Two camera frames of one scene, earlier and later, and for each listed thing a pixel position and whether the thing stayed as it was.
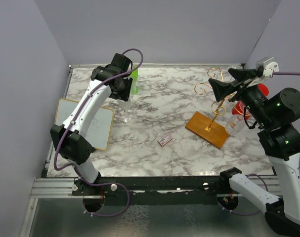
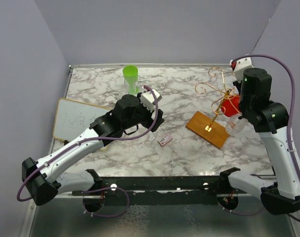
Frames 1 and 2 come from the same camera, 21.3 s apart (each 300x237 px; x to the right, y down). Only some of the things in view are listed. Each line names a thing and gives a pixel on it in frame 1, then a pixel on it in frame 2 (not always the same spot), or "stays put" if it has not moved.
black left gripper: (124, 95) -> (150, 121)
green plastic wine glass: (135, 89) stays put
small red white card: (164, 139) stays put
